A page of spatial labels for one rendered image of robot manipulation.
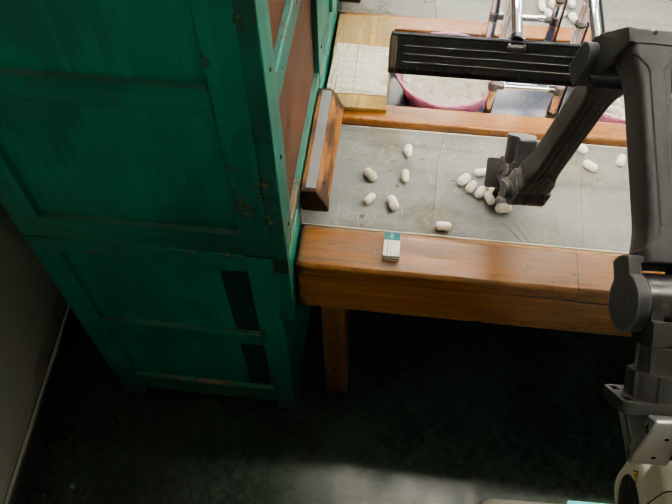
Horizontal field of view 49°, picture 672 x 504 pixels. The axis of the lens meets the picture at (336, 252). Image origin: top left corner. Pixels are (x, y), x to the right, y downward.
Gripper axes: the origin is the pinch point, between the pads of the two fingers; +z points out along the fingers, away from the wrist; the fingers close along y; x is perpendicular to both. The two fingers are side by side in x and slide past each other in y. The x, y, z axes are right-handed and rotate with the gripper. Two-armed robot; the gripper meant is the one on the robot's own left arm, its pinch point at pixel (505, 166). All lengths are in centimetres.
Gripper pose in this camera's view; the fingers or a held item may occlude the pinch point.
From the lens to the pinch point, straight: 172.0
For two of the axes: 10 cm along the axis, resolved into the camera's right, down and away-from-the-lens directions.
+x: -0.8, 9.5, 3.1
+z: 1.1, -3.1, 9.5
